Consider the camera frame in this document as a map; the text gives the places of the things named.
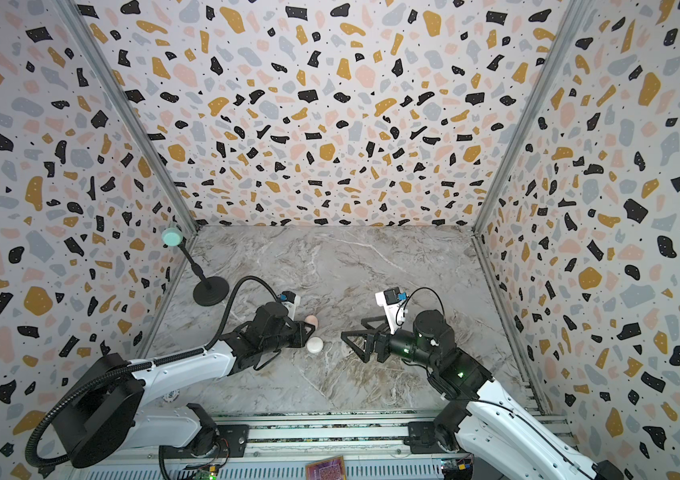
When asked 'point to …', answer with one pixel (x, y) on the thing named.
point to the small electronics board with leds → (209, 473)
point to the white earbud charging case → (314, 344)
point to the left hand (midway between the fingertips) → (318, 324)
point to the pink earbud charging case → (311, 319)
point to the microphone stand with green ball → (213, 290)
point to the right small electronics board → (458, 469)
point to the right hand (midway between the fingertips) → (353, 328)
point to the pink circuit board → (327, 469)
